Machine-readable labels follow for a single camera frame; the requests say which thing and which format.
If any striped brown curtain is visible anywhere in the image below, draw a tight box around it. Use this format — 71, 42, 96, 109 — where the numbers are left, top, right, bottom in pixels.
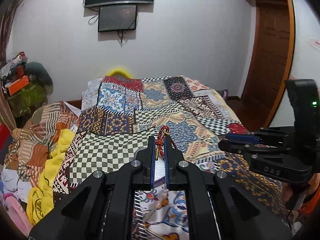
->
1, 0, 23, 131

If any white frosted sliding door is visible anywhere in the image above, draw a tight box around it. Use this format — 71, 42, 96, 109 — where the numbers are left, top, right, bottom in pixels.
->
271, 0, 320, 128

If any orange box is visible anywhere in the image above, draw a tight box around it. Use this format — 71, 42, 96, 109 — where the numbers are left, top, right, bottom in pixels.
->
6, 76, 29, 96

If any colourful patchwork bedspread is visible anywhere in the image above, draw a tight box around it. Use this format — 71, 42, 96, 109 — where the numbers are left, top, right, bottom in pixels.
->
52, 75, 293, 240

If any pink plush toy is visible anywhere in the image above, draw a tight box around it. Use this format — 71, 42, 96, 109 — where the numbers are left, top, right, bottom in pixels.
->
3, 193, 33, 237

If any dark green plush cushion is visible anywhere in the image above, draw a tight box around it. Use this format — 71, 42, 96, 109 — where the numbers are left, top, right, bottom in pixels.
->
24, 62, 53, 86

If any brown wooden door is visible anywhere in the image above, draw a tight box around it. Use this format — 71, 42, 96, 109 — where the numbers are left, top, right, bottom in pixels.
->
241, 0, 295, 131

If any yellow cloth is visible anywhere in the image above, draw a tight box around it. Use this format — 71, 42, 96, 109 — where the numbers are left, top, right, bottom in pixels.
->
26, 129, 75, 225

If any striped orange brown blanket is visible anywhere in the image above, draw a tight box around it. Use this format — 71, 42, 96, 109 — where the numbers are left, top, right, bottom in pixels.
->
4, 101, 78, 181

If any red box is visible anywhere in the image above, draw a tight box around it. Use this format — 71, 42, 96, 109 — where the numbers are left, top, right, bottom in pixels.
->
0, 124, 10, 150

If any red braided bracelet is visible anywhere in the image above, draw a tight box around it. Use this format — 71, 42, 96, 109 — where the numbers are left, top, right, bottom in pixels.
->
154, 125, 178, 160

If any small black wall monitor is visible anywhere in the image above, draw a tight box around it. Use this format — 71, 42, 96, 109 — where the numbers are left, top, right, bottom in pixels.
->
98, 4, 138, 33

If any yellow pillow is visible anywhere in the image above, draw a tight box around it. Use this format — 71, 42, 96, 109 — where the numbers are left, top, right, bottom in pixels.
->
105, 66, 133, 79

